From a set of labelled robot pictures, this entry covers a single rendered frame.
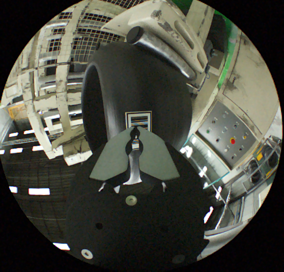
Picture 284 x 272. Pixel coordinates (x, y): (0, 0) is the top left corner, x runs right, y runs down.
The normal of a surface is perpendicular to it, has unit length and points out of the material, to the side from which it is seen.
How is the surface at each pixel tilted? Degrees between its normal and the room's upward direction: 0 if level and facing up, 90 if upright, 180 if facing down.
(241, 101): 90
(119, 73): 125
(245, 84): 90
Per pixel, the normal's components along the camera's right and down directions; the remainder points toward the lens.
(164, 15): 0.61, 0.63
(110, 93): -0.60, 0.19
